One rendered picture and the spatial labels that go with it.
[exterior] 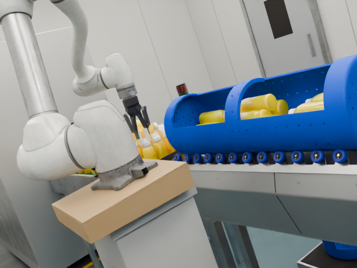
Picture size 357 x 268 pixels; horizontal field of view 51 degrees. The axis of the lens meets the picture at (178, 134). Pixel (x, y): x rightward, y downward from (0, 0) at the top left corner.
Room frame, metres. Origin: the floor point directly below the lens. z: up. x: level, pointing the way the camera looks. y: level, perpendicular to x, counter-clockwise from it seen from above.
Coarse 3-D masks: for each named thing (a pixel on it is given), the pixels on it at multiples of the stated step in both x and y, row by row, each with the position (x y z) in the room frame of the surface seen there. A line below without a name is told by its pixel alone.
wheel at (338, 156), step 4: (340, 148) 1.08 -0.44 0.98; (336, 152) 1.08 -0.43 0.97; (340, 152) 1.07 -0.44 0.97; (344, 152) 1.06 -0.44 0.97; (332, 156) 1.09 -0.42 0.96; (336, 156) 1.07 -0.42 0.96; (340, 156) 1.07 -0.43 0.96; (344, 156) 1.05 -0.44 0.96; (336, 160) 1.07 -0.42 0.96; (340, 160) 1.06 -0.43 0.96; (344, 160) 1.05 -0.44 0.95
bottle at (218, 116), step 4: (204, 112) 1.74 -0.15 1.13; (208, 112) 1.70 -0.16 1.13; (212, 112) 1.68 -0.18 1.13; (216, 112) 1.65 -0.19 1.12; (220, 112) 1.63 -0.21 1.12; (224, 112) 1.63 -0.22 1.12; (200, 116) 1.73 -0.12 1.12; (204, 116) 1.71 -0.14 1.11; (208, 116) 1.68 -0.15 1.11; (212, 116) 1.66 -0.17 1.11; (216, 116) 1.64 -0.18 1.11; (220, 116) 1.63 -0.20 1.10; (224, 116) 1.62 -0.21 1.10; (200, 120) 1.73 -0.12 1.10; (204, 120) 1.71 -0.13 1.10; (208, 120) 1.68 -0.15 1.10; (212, 120) 1.66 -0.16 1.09; (216, 120) 1.64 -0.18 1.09; (220, 120) 1.63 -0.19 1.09; (224, 120) 1.63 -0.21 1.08
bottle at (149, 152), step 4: (144, 148) 1.79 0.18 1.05; (148, 148) 1.78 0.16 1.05; (152, 148) 1.79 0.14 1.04; (144, 152) 1.78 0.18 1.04; (148, 152) 1.77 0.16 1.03; (152, 152) 1.78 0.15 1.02; (144, 156) 1.78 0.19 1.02; (148, 156) 1.77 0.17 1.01; (152, 156) 1.77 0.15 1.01; (156, 156) 1.79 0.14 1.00
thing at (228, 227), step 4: (224, 224) 2.32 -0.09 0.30; (228, 224) 2.30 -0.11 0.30; (228, 228) 2.30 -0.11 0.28; (232, 228) 2.31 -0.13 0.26; (228, 232) 2.31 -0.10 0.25; (232, 232) 2.31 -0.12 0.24; (228, 236) 2.32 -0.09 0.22; (232, 236) 2.30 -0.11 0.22; (232, 240) 2.30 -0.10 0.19; (236, 240) 2.31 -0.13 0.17; (232, 244) 2.31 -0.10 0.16; (236, 244) 2.31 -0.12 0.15; (232, 248) 2.32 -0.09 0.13; (236, 248) 2.30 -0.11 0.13; (236, 252) 2.30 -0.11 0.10; (240, 252) 2.31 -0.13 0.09; (236, 256) 2.31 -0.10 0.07; (240, 256) 2.31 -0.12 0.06; (236, 260) 2.32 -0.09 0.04; (240, 260) 2.30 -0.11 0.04; (240, 264) 2.30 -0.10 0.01
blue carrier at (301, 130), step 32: (352, 64) 1.04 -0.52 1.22; (192, 96) 1.79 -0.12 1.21; (224, 96) 1.69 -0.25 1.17; (288, 96) 1.45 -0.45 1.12; (352, 96) 1.01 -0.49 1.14; (192, 128) 1.53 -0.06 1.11; (224, 128) 1.38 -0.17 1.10; (256, 128) 1.25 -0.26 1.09; (288, 128) 1.15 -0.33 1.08; (320, 128) 1.06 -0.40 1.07; (352, 128) 0.99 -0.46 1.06
